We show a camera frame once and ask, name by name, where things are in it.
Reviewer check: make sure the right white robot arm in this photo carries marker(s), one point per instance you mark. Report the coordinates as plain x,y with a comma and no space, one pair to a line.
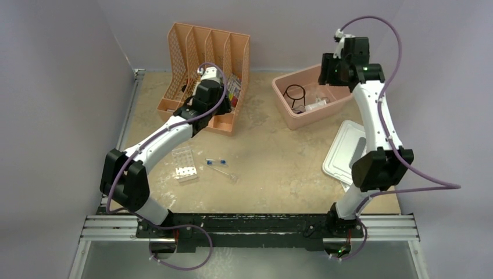
384,164

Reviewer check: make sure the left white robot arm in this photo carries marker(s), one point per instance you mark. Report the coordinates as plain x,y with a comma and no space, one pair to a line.
125,173

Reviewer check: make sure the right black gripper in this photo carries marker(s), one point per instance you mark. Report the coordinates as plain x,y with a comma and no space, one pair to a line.
328,61

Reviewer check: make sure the pink plastic bin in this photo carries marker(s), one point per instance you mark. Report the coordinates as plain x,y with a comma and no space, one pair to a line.
308,78

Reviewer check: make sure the white plastic bin lid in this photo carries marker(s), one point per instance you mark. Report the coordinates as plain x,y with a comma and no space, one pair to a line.
349,145

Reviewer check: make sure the clear test tube rack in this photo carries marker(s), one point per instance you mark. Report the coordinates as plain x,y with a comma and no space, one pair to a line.
185,169

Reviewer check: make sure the black wire tripod stand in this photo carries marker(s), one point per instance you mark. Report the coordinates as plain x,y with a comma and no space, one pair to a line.
295,97

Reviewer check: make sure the blue capped test tube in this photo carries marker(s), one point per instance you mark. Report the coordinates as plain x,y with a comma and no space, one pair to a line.
213,162

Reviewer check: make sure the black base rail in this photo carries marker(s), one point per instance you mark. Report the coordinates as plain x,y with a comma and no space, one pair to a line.
312,232

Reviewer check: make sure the aluminium frame rail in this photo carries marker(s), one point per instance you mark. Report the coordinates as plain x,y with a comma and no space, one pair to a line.
125,228

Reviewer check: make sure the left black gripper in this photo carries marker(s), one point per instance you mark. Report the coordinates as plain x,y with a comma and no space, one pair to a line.
224,107

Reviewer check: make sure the orange plastic file organizer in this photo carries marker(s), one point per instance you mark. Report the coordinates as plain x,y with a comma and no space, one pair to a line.
197,52

